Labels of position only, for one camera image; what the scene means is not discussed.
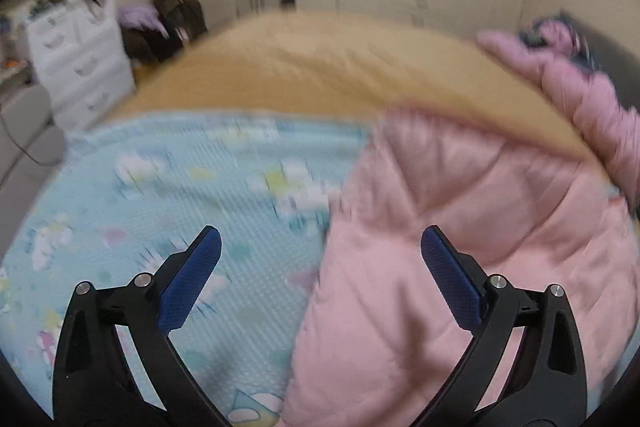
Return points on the white drawer cabinet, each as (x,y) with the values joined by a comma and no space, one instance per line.
(80,62)

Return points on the grey chair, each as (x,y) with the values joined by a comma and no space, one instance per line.
(30,132)

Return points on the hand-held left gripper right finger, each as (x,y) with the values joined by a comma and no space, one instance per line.
(450,279)

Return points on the orange-tan bed cover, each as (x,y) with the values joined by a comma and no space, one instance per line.
(325,62)

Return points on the grey headboard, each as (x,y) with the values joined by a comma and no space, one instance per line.
(612,52)

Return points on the black bag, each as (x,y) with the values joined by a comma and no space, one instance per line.
(182,14)

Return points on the pink quilted blanket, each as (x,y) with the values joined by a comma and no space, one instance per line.
(450,197)

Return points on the purple clothes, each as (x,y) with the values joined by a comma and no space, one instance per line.
(140,14)

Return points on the light blue cartoon printed blanket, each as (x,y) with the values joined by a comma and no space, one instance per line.
(175,187)

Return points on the pink duvet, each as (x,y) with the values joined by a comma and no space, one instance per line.
(590,107)

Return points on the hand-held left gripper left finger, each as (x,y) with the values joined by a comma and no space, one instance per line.
(192,282)

